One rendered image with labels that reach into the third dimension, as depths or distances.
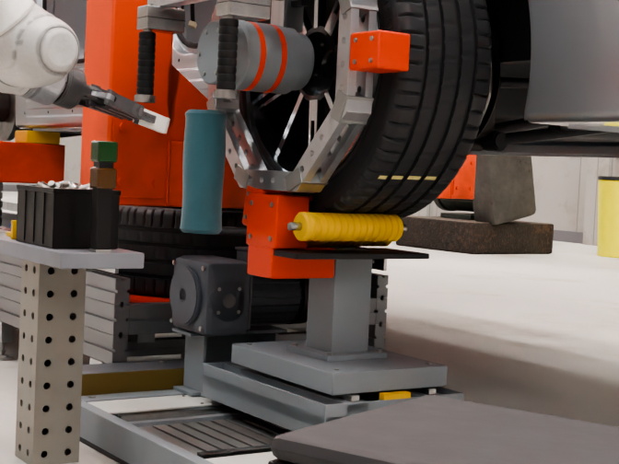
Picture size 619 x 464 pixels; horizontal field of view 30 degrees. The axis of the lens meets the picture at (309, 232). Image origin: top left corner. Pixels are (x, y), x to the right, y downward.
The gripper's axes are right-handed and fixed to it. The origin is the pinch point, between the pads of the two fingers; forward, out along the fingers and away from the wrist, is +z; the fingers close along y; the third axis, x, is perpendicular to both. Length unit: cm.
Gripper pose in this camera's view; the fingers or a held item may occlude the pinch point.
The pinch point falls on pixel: (151, 120)
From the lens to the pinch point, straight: 220.6
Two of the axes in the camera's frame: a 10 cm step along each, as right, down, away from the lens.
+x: -2.5, 9.6, -1.1
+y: -6.3, -0.7, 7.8
